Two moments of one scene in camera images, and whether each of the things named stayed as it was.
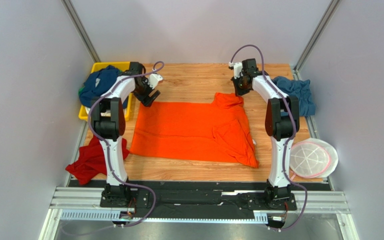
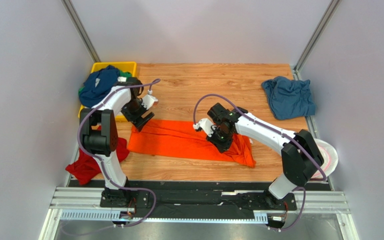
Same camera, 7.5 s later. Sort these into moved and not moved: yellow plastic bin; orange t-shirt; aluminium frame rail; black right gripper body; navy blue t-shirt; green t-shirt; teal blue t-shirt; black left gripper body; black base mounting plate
Moved: orange t-shirt; black left gripper body; black right gripper body
Not moved: black base mounting plate; aluminium frame rail; green t-shirt; yellow plastic bin; teal blue t-shirt; navy blue t-shirt
